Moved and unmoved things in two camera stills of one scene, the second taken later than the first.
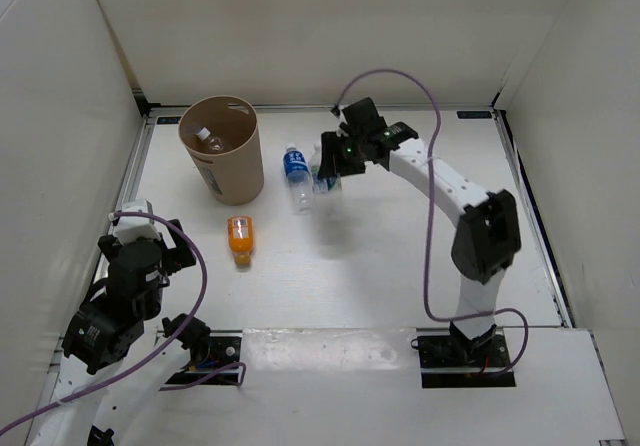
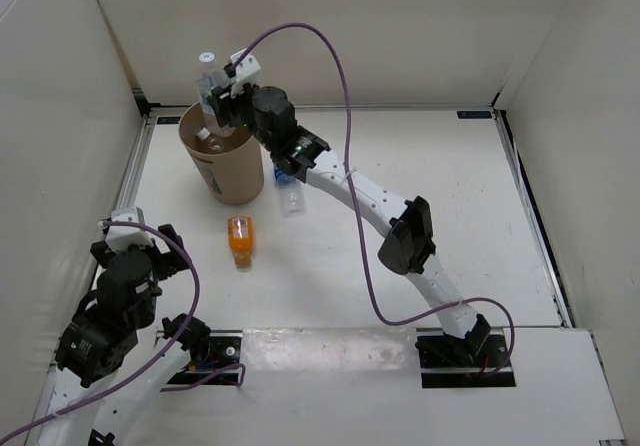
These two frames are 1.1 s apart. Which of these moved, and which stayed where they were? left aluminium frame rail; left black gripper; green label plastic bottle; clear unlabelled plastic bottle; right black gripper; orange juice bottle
Moved: right black gripper; green label plastic bottle
Stayed: left black gripper; left aluminium frame rail; orange juice bottle; clear unlabelled plastic bottle
